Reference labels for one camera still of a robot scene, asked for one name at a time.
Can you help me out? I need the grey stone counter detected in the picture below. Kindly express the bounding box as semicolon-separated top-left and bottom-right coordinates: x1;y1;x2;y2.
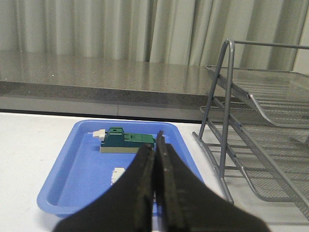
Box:
0;50;239;121

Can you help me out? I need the green terminal block component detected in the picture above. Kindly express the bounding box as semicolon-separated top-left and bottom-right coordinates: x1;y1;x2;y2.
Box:
99;127;155;153

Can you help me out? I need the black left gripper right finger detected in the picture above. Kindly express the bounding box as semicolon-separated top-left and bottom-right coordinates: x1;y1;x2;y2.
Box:
154;131;269;232

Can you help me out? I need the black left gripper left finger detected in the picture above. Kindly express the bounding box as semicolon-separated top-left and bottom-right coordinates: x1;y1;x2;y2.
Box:
53;145;155;232

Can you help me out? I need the blue plastic tray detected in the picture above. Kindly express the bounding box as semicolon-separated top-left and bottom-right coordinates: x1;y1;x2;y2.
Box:
37;120;202;218

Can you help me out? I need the silver metal rack frame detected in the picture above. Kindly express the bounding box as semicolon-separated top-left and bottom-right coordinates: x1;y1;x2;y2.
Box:
193;39;309;215

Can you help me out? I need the white circuit breaker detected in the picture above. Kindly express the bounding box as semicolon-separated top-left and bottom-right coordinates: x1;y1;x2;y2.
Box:
111;167;126;185

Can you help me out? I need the small white plastic component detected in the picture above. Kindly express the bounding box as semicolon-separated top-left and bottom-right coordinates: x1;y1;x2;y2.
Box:
92;129;106;141

